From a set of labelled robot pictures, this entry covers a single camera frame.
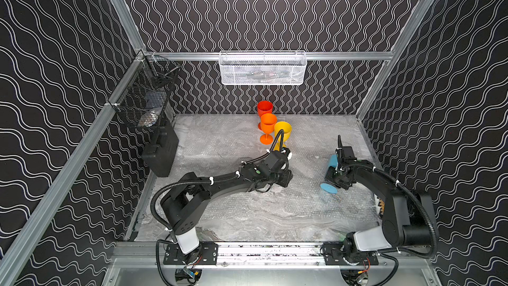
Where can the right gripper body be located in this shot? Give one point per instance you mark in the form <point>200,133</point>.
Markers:
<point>333,177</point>

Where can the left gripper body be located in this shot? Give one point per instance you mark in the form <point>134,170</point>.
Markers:
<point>284,177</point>

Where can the blue plastic wine glass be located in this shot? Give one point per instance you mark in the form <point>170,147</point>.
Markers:
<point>330,184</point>

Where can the yellow plastic wine glass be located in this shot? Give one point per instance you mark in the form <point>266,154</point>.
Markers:
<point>282,126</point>

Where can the orange plastic wine glass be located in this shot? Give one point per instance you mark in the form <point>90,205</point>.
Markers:
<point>268,129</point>

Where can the red plastic wine glass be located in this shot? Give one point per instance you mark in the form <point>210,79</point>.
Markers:
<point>265,113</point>

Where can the bubble blue glass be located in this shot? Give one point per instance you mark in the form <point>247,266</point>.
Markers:
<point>353,208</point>

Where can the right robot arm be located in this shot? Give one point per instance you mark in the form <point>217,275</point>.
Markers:
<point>408,221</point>

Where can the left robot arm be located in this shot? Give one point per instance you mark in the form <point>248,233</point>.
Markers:
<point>180,206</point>

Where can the black speaker box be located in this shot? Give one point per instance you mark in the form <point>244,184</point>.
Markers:
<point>160,153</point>

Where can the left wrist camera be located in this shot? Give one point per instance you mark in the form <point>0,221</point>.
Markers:
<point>276,161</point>

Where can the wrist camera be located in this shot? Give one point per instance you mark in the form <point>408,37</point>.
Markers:
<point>345,155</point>
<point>276,161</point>

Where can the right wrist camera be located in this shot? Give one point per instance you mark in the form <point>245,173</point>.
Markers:
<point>345,155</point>

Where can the white wire mesh basket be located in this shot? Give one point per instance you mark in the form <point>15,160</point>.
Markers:
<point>262,68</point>

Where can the black wire mesh basket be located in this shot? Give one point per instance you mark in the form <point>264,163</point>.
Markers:
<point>143,105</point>

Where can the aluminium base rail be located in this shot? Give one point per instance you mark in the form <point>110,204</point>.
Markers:
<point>248,255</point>

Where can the aluminium frame corner post left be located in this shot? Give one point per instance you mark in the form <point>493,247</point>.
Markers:
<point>128,24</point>

